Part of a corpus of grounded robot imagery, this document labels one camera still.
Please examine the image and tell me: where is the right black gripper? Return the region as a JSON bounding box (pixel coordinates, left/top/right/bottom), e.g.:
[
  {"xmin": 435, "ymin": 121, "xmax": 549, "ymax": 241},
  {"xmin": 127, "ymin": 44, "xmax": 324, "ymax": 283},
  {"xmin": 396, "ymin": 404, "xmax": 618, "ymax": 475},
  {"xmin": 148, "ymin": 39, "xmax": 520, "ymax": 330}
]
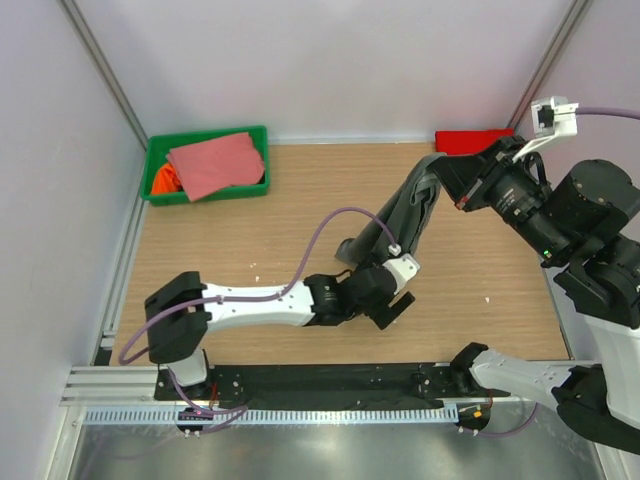
[{"xmin": 426, "ymin": 135, "xmax": 571, "ymax": 263}]

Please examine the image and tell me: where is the grey t shirt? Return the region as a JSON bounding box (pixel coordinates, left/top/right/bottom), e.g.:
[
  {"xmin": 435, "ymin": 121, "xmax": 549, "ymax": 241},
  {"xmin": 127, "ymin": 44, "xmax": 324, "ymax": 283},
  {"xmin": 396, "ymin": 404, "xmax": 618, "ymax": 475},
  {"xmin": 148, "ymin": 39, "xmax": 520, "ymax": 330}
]
[{"xmin": 335, "ymin": 153, "xmax": 445, "ymax": 267}]

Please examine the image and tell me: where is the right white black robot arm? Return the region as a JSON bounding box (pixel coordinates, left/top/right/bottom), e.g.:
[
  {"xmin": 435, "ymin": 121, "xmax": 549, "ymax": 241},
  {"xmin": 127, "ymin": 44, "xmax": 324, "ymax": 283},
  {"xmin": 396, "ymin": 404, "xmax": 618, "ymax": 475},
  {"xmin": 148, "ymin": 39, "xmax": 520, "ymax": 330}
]
[{"xmin": 430, "ymin": 136, "xmax": 639, "ymax": 454}]

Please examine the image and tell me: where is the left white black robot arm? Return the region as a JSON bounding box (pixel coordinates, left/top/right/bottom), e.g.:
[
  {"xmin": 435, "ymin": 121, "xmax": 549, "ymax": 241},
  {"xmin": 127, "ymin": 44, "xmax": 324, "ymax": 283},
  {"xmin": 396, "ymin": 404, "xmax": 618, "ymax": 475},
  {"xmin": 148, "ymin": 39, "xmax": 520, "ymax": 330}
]
[{"xmin": 145, "ymin": 256, "xmax": 420, "ymax": 400}]

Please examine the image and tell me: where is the red folded t shirt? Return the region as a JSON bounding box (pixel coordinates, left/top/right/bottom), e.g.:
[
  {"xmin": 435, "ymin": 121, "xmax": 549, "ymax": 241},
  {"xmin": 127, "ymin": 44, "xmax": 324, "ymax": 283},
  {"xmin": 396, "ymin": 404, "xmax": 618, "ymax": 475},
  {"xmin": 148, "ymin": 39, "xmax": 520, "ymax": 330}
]
[{"xmin": 435, "ymin": 128, "xmax": 514, "ymax": 155}]

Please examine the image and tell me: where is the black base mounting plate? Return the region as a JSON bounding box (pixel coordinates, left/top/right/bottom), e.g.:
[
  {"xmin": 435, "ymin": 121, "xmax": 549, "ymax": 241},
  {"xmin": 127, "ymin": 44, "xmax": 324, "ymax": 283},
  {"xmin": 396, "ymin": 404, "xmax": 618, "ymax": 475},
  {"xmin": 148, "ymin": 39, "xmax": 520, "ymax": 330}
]
[{"xmin": 183, "ymin": 363, "xmax": 509, "ymax": 411}]

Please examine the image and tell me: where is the pink folded t shirt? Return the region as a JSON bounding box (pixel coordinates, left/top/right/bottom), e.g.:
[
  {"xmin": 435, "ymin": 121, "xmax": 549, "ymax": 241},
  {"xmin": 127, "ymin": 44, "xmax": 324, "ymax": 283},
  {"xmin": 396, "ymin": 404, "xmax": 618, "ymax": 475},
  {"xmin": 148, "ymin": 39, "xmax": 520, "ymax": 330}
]
[{"xmin": 166, "ymin": 132, "xmax": 265, "ymax": 202}]

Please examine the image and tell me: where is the orange t shirt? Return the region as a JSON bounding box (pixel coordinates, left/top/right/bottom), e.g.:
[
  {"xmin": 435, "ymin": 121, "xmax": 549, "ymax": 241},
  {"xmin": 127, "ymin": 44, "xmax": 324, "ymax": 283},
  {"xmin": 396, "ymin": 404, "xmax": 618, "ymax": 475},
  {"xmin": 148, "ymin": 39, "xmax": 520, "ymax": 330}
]
[{"xmin": 150, "ymin": 162, "xmax": 183, "ymax": 196}]

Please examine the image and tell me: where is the green plastic bin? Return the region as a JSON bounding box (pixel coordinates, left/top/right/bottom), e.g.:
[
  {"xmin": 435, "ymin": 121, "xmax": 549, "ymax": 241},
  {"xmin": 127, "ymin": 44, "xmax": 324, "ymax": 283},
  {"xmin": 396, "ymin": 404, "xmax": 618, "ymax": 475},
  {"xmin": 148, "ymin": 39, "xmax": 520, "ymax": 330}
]
[{"xmin": 140, "ymin": 125, "xmax": 271, "ymax": 206}]

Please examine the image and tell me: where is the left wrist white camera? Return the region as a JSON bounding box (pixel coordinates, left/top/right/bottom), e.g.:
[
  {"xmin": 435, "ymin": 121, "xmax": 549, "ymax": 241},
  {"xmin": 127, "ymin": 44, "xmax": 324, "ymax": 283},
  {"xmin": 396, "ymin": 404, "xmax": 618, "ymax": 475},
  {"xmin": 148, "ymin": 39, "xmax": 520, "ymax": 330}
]
[{"xmin": 383, "ymin": 244, "xmax": 420, "ymax": 294}]

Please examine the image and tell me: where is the wrist white camera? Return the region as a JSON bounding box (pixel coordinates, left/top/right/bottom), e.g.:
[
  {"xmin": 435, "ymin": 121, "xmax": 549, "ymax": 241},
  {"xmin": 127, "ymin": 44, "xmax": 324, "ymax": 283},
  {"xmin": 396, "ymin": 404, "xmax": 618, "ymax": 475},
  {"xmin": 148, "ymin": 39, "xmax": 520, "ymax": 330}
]
[
  {"xmin": 383, "ymin": 244, "xmax": 420, "ymax": 294},
  {"xmin": 512, "ymin": 96, "xmax": 579, "ymax": 163}
]

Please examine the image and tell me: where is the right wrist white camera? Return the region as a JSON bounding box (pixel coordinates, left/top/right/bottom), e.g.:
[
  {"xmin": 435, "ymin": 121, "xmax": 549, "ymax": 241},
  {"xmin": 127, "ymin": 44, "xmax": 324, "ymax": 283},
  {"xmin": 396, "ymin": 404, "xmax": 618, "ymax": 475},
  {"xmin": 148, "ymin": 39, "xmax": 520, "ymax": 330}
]
[{"xmin": 512, "ymin": 96, "xmax": 579, "ymax": 163}]

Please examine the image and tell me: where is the white slotted cable duct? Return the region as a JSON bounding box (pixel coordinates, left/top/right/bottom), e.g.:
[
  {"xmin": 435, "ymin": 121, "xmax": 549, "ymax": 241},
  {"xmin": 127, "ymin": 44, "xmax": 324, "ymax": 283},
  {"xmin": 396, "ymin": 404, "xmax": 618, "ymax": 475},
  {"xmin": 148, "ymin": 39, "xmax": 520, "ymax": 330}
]
[{"xmin": 83, "ymin": 404, "xmax": 459, "ymax": 427}]

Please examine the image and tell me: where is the aluminium frame rail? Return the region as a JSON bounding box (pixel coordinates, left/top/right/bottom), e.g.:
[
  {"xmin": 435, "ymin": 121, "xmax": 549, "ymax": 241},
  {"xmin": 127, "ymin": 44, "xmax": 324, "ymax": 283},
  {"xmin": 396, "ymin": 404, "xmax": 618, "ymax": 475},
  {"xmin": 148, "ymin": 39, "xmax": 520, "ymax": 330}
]
[{"xmin": 60, "ymin": 366, "xmax": 158, "ymax": 406}]

